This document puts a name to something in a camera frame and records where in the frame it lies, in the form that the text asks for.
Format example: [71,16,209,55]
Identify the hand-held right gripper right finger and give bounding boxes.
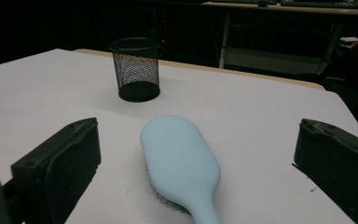
[292,118,358,224]

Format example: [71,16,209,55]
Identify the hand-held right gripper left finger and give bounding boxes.
[10,117,103,224]

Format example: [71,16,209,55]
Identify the light blue hairbrush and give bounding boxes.
[140,115,225,224]

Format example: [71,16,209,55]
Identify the black mesh pen holder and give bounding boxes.
[108,36,164,103]

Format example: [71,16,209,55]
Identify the small white box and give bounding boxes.
[339,36,358,49]

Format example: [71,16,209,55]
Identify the dark keyboard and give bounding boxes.
[280,0,358,10]

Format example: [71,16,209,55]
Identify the metal frame desk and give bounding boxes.
[201,0,358,77]

